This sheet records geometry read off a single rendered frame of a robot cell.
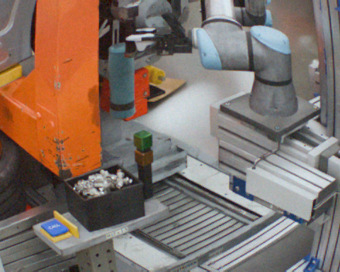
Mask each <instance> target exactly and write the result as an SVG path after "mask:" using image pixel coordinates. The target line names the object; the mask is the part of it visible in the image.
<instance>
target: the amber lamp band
mask: <svg viewBox="0 0 340 272"><path fill-rule="evenodd" d="M134 155H135V161H136V163H138V164H139V165H141V166H146V165H148V164H151V163H153V151H152V149H151V151H148V152H145V153H141V152H138V150H134Z"/></svg>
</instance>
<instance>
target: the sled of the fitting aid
mask: <svg viewBox="0 0 340 272"><path fill-rule="evenodd" d="M38 165H39V169H40V175H42V176H43V177H44V178H45V179H46V180H48V181H49V182H50V183H51V184H52V174H51V173H50V172H49V171H48V170H47V167H46V166H44V164H42V163H41V162H40V161H39V160H38ZM186 168H188V159H187V149H184V148H182V147H180V146H178V145H176V144H173V143H172V142H171V149H169V150H168V151H166V152H162V153H161V154H158V155H155V156H153V163H152V183H154V182H156V181H158V180H161V179H163V178H166V177H168V176H170V175H172V174H176V173H178V172H180V171H181V170H183V169H186ZM125 169H126V170H127V171H129V172H130V173H131V174H133V175H134V176H135V177H136V178H137V179H138V170H137V164H135V165H132V166H129V167H128V168H125ZM61 183H62V182H61V181H60V180H58V179H57V178H56V177H55V185H58V184H59V185H60V184H61Z"/></svg>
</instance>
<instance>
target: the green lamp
mask: <svg viewBox="0 0 340 272"><path fill-rule="evenodd" d="M133 142H134V146H135V147H137V148H139V149H141V150H142V151H144V149H147V148H150V147H152V145H153V144H152V134H151V133H149V132H146V130H141V132H138V133H135V134H134V135H133Z"/></svg>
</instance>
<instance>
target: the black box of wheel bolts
mask: <svg viewBox="0 0 340 272"><path fill-rule="evenodd" d="M63 183H64V189H65V191H66V198H67V205H68V212H69V214H70V215H71V216H73V217H74V218H75V219H76V220H77V221H78V222H80V223H81V224H82V225H83V226H84V228H85V229H86V230H87V231H89V232H93V231H96V230H97V231H98V230H100V229H105V228H107V227H112V226H113V225H119V224H120V223H125V222H128V221H131V220H132V221H133V220H136V219H138V218H141V217H145V208H144V196H143V185H144V183H143V182H141V181H140V180H138V179H137V178H136V177H135V176H134V175H133V174H131V173H130V172H129V171H127V170H126V169H124V168H123V167H122V166H121V165H120V164H119V163H117V164H113V165H110V166H107V167H104V168H102V169H98V170H95V171H90V172H87V173H85V174H82V175H79V176H74V177H72V178H69V179H67V180H66V179H65V180H63Z"/></svg>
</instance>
